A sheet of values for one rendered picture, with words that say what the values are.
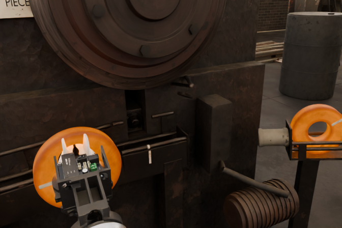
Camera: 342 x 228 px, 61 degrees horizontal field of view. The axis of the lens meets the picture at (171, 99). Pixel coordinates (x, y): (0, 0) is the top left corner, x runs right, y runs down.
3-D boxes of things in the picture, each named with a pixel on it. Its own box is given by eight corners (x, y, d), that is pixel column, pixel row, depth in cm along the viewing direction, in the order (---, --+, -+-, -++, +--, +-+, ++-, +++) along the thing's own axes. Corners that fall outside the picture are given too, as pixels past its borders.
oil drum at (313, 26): (267, 88, 351) (275, 11, 320) (303, 82, 373) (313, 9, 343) (307, 104, 300) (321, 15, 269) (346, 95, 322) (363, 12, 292)
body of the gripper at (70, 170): (103, 141, 45) (125, 204, 36) (106, 178, 49) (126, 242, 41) (50, 153, 42) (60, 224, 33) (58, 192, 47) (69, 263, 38)
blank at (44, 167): (107, 115, 56) (112, 121, 53) (123, 180, 62) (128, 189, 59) (21, 142, 50) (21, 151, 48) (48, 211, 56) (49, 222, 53)
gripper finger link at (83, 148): (87, 117, 52) (99, 150, 45) (90, 141, 55) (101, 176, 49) (69, 120, 51) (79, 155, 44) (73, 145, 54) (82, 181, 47)
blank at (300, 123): (304, 157, 94) (308, 162, 91) (280, 120, 91) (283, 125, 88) (350, 133, 90) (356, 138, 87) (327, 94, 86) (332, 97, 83)
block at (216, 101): (193, 160, 101) (194, 95, 92) (212, 154, 104) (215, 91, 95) (209, 176, 91) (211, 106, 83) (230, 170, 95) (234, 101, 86)
